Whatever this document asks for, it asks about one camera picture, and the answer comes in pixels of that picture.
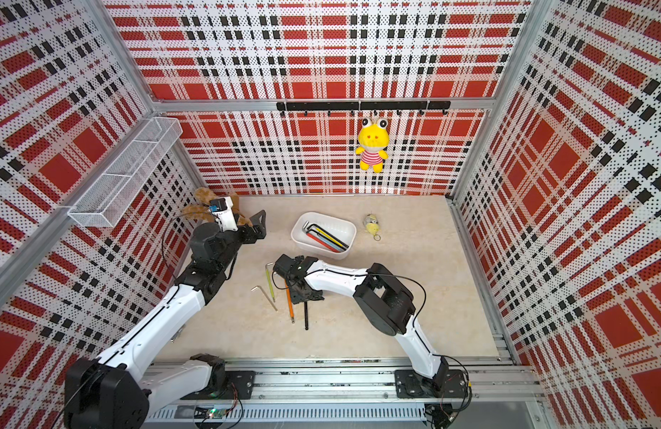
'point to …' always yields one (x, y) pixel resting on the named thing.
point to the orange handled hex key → (290, 304)
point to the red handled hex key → (322, 242)
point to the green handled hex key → (270, 281)
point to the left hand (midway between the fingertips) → (255, 213)
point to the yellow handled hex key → (329, 234)
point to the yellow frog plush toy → (373, 139)
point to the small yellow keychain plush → (372, 225)
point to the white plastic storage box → (340, 228)
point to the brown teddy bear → (200, 211)
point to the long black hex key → (305, 315)
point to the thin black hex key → (332, 241)
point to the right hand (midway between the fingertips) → (307, 294)
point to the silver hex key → (258, 286)
